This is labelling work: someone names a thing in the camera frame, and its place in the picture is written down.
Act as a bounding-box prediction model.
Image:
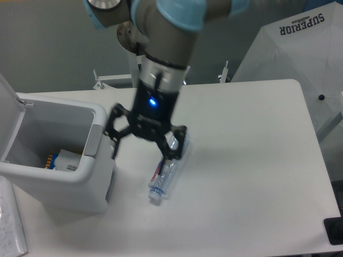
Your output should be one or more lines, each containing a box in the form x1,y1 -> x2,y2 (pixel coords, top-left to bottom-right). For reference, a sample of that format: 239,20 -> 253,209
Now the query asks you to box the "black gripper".
103,80 -> 188,176

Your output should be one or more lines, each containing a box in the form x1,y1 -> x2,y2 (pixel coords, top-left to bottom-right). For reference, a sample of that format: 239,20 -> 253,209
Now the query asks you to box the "white umbrella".
232,2 -> 342,130

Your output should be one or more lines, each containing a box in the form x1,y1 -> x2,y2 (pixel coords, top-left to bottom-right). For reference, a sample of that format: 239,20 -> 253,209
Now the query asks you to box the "white trash can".
1,78 -> 116,213

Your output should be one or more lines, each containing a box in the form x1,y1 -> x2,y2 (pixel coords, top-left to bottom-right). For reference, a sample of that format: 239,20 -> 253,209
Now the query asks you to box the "blue snack package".
45,153 -> 59,170

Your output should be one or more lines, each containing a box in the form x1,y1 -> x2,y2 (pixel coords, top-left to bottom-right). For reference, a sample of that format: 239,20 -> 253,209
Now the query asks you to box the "crushed clear plastic bottle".
148,133 -> 191,206

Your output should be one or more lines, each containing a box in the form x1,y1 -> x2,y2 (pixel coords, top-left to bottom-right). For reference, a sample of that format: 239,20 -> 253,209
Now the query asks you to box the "white metal mounting bracket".
93,61 -> 232,90

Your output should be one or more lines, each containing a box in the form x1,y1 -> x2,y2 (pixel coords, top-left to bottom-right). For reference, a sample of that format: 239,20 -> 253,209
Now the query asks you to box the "white plastic wrapper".
54,149 -> 81,172

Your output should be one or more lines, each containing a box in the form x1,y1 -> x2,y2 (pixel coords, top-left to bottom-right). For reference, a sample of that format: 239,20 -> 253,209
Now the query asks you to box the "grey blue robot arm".
84,1 -> 249,162

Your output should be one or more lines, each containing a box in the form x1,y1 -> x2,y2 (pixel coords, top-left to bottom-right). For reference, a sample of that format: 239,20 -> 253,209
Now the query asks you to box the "black device at edge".
324,217 -> 342,245

